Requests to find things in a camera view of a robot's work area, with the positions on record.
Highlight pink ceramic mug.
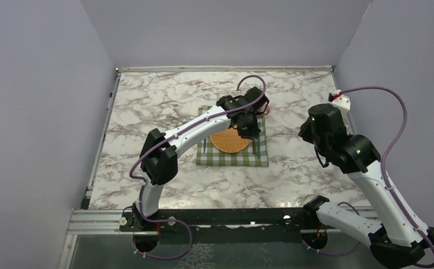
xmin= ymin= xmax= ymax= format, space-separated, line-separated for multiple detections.
xmin=257 ymin=101 xmax=270 ymax=117

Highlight teal plastic knife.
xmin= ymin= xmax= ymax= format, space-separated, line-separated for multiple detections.
xmin=256 ymin=123 xmax=262 ymax=160

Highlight orange woven plate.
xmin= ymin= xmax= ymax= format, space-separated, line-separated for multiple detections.
xmin=210 ymin=127 xmax=250 ymax=154

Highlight green white checkered cloth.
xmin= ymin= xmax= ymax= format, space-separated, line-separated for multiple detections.
xmin=196 ymin=116 xmax=269 ymax=168

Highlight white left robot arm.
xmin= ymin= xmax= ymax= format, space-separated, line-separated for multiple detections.
xmin=129 ymin=87 xmax=269 ymax=230

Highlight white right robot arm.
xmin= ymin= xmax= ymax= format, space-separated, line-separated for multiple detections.
xmin=298 ymin=103 xmax=434 ymax=268

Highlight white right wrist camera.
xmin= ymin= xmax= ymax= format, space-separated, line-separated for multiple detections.
xmin=328 ymin=90 xmax=351 ymax=114

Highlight aluminium mounting rail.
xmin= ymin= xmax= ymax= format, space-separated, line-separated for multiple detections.
xmin=67 ymin=206 xmax=384 ymax=236

